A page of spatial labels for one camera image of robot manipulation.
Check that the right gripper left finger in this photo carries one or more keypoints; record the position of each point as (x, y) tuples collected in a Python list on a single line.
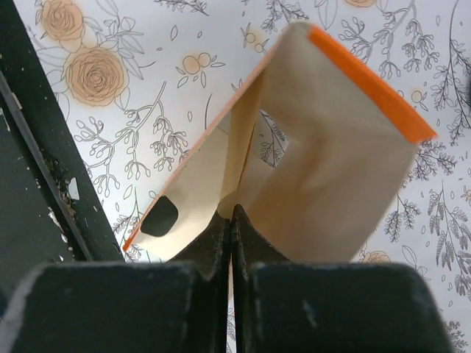
[(207, 259)]

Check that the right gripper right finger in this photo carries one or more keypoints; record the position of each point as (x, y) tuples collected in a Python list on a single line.
[(257, 290)]

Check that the floral table mat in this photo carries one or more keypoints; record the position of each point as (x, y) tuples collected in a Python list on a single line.
[(138, 82)]

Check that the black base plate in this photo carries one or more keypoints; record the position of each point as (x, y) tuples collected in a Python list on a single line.
[(50, 212)]

